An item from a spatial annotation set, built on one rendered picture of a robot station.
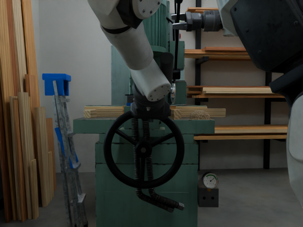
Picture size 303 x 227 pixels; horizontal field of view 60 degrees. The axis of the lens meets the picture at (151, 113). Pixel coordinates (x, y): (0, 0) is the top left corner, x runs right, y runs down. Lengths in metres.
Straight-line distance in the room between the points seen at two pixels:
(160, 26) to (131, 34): 0.78
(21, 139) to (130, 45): 1.95
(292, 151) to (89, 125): 0.79
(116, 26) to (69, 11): 3.35
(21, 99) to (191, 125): 1.58
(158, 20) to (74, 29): 2.56
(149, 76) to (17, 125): 1.82
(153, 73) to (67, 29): 3.17
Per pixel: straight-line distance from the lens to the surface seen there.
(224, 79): 3.79
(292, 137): 0.62
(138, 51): 0.52
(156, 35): 1.23
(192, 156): 1.14
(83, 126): 1.15
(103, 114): 1.29
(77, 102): 3.61
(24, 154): 2.38
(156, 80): 0.60
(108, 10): 0.43
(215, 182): 1.11
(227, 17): 0.73
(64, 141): 1.88
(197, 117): 1.13
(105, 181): 1.18
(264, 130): 3.49
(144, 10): 0.42
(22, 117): 2.35
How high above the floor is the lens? 0.99
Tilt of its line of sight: 3 degrees down
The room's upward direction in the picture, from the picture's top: straight up
